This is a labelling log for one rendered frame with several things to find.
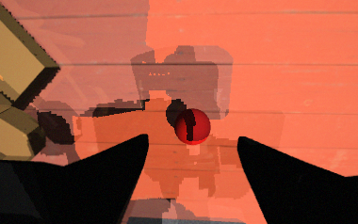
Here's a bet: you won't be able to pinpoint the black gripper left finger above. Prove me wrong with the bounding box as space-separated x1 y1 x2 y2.
0 134 149 224

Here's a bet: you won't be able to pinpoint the red ball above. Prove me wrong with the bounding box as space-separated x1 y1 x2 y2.
174 108 211 145

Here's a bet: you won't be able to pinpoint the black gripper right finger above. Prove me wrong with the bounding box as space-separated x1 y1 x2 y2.
237 136 358 224

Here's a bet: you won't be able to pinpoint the wooden toy catapult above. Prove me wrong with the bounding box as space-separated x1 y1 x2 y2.
0 4 57 161

